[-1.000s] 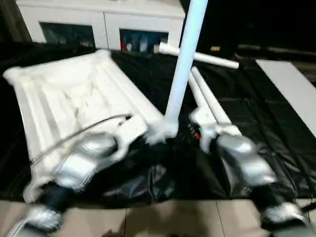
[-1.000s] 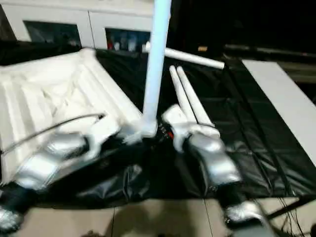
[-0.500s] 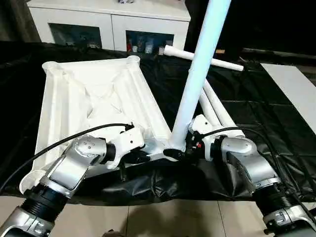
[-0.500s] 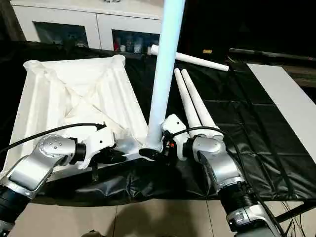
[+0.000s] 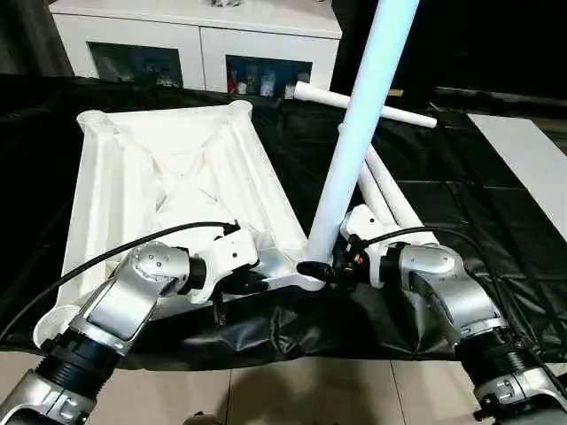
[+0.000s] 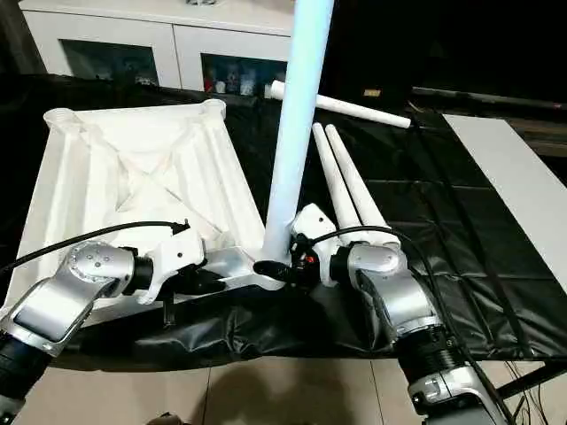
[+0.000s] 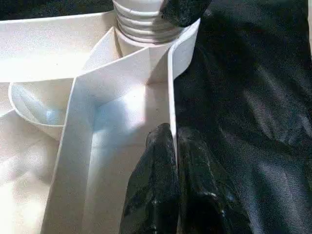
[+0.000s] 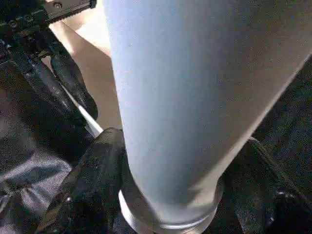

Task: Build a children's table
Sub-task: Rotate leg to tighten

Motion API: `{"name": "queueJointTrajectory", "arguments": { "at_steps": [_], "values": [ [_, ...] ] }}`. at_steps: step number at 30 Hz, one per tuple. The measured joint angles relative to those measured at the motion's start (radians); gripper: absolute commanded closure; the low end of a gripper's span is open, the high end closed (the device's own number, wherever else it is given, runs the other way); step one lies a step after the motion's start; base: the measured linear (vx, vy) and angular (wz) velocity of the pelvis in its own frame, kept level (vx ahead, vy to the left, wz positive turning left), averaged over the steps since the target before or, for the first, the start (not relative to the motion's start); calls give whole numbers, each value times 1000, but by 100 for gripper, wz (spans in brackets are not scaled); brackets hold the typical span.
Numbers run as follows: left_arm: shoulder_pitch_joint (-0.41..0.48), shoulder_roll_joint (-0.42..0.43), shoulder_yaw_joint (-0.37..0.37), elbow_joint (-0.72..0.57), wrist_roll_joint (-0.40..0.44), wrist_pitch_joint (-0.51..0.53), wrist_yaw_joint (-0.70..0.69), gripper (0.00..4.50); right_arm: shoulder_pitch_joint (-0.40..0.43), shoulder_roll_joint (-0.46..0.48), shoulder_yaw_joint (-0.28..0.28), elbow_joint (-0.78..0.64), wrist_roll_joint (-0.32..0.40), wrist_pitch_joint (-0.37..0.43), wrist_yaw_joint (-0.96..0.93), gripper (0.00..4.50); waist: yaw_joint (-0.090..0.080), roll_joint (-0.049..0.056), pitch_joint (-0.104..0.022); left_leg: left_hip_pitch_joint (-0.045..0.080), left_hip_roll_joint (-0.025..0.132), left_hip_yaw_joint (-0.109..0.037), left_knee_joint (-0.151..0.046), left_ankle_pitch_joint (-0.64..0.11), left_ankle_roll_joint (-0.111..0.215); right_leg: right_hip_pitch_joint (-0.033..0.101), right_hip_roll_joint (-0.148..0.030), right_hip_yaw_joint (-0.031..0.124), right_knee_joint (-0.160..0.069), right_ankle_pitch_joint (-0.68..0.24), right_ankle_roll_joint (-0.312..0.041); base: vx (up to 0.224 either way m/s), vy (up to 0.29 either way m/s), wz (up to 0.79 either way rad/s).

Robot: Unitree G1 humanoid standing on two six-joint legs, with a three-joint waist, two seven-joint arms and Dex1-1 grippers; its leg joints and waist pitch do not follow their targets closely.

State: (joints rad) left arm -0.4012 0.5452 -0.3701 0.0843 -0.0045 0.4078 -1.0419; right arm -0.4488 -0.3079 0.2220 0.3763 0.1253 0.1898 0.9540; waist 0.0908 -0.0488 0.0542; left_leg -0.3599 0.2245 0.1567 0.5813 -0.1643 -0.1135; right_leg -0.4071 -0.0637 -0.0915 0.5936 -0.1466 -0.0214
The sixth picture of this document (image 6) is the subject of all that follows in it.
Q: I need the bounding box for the white plastic table top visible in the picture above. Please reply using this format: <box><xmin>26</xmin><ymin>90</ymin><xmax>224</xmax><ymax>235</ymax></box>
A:
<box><xmin>0</xmin><ymin>99</ymin><xmax>290</xmax><ymax>325</ymax></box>

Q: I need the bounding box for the white plastic table leg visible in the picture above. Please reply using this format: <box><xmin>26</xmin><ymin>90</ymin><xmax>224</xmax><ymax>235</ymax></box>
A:
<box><xmin>260</xmin><ymin>0</ymin><xmax>337</xmax><ymax>267</ymax></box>
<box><xmin>269</xmin><ymin>79</ymin><xmax>414</xmax><ymax>131</ymax></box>
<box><xmin>311</xmin><ymin>123</ymin><xmax>368</xmax><ymax>235</ymax></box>
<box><xmin>324</xmin><ymin>123</ymin><xmax>401</xmax><ymax>247</ymax></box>

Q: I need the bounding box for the black mat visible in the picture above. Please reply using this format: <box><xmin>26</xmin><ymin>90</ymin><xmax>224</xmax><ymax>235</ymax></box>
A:
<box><xmin>0</xmin><ymin>73</ymin><xmax>567</xmax><ymax>362</ymax></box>

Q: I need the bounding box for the white sideboard with glass doors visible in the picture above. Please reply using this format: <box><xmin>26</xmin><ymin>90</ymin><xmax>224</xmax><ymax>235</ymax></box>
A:
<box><xmin>18</xmin><ymin>0</ymin><xmax>299</xmax><ymax>97</ymax></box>

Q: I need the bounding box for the black cabinet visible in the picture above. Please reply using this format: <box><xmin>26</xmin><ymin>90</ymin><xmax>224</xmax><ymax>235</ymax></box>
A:
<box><xmin>297</xmin><ymin>0</ymin><xmax>567</xmax><ymax>107</ymax></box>

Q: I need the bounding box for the grey curtain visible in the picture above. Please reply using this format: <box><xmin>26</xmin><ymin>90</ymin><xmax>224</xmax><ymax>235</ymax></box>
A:
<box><xmin>0</xmin><ymin>0</ymin><xmax>45</xmax><ymax>76</ymax></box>

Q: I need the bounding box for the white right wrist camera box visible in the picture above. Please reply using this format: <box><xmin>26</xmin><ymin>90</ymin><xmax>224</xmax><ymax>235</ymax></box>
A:
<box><xmin>290</xmin><ymin>203</ymin><xmax>343</xmax><ymax>288</ymax></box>

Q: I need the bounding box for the black metal table frame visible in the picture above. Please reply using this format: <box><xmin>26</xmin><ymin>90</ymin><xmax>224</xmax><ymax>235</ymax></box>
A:
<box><xmin>507</xmin><ymin>356</ymin><xmax>567</xmax><ymax>401</ymax></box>

